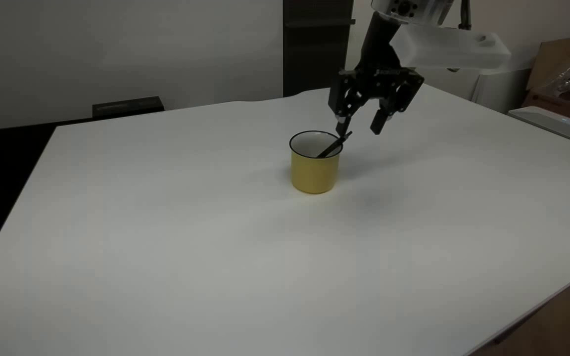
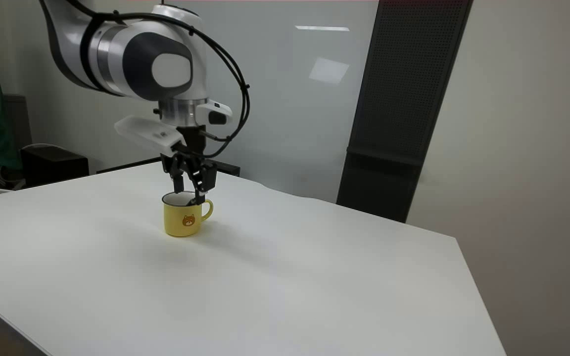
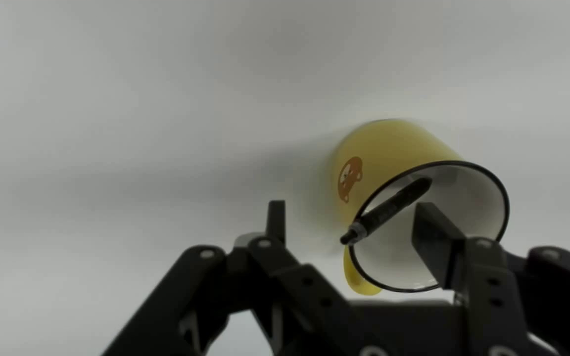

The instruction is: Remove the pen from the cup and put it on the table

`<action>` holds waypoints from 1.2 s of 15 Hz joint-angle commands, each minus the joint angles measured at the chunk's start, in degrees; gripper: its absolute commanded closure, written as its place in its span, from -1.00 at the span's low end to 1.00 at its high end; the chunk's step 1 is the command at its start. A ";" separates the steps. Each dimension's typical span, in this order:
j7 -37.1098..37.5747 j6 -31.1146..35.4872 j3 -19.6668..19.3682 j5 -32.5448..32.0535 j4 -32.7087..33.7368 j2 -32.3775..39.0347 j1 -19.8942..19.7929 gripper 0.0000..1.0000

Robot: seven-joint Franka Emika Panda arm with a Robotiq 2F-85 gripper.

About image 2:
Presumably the yellow enamel mug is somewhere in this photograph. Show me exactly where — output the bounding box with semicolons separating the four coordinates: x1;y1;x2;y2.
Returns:
160;191;216;240

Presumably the grey chair back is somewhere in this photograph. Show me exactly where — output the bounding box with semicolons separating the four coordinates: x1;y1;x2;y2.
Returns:
0;94;36;155

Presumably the black box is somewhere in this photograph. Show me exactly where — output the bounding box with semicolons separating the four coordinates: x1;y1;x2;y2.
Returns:
20;145;91;191

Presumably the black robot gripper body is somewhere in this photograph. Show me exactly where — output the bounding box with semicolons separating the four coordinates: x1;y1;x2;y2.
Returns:
176;125;210;171

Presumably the dark grey pillar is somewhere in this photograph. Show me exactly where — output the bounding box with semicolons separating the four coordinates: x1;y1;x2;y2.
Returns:
335;0;475;224

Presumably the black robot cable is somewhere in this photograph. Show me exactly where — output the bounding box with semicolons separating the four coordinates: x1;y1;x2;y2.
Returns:
65;0;253;161

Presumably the glossy white board panel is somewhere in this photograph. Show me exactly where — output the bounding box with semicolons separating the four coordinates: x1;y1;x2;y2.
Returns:
160;0;380;205

